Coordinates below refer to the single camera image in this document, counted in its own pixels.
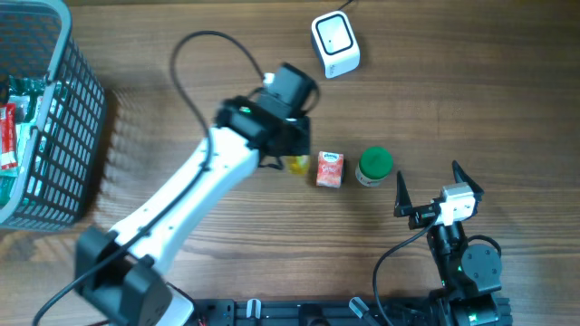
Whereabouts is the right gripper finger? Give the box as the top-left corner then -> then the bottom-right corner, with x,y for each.
451,160 -> 485,199
393,171 -> 413,217

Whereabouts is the green lid white jar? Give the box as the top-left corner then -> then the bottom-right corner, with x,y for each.
355,147 -> 394,187

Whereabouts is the yellow liquid bottle silver cap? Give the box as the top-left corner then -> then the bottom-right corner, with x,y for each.
285,155 -> 311,175

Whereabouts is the red Kleenex tissue pack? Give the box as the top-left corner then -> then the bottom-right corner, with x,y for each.
316,151 -> 344,188

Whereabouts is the green 3M product package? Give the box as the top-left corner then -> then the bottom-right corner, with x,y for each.
1,77 -> 44,206

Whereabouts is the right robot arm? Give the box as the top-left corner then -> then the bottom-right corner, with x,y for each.
394,161 -> 503,326

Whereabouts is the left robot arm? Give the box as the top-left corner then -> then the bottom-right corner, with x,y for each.
74,63 -> 320,325

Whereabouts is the white barcode scanner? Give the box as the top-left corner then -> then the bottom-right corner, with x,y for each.
311,10 -> 361,79

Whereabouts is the grey plastic mesh basket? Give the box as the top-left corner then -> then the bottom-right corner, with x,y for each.
1,1 -> 107,232

